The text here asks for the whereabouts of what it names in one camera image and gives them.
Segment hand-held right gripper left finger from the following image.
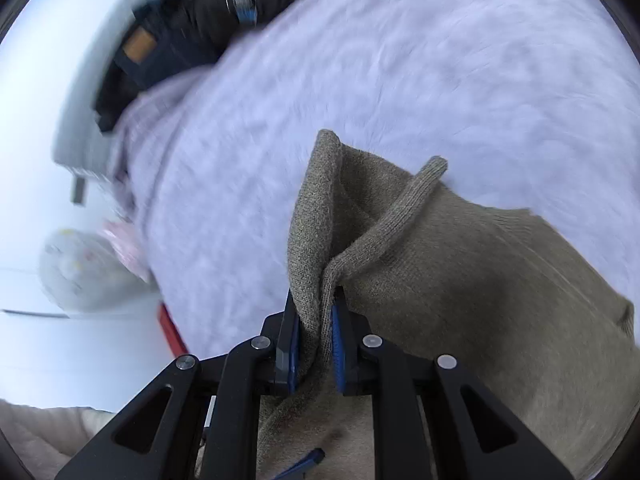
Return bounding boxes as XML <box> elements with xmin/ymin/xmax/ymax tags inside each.
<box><xmin>55</xmin><ymin>289</ymin><xmax>302</xmax><ymax>480</ymax></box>

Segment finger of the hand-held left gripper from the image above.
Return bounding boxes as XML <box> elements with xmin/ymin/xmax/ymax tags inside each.
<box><xmin>272</xmin><ymin>448</ymin><xmax>326</xmax><ymax>480</ymax></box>

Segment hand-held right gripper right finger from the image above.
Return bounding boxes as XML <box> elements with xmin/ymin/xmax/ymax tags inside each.
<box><xmin>331</xmin><ymin>286</ymin><xmax>576</xmax><ymax>480</ymax></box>

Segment brown knitted sweater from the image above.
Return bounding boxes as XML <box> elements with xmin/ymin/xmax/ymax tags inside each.
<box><xmin>195</xmin><ymin>129</ymin><xmax>637</xmax><ymax>480</ymax></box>

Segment red printed box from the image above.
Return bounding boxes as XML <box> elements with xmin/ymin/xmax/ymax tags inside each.
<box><xmin>157</xmin><ymin>301</ymin><xmax>190</xmax><ymax>357</ymax></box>

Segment white plastic bag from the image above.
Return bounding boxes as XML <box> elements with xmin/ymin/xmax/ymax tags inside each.
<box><xmin>40</xmin><ymin>227</ymin><xmax>151</xmax><ymax>311</ymax></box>

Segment pink checked cloth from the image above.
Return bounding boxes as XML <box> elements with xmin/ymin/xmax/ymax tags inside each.
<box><xmin>107</xmin><ymin>65</ymin><xmax>211</xmax><ymax>281</ymax></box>

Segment person's beige clothing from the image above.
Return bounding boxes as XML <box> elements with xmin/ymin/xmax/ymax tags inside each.
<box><xmin>0</xmin><ymin>400</ymin><xmax>118</xmax><ymax>480</ymax></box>

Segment lavender fleece blanket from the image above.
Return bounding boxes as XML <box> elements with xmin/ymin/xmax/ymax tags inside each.
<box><xmin>112</xmin><ymin>0</ymin><xmax>640</xmax><ymax>356</ymax></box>

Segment dark blue jeans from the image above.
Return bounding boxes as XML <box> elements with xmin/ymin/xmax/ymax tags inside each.
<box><xmin>112</xmin><ymin>2</ymin><xmax>221</xmax><ymax>91</ymax></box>

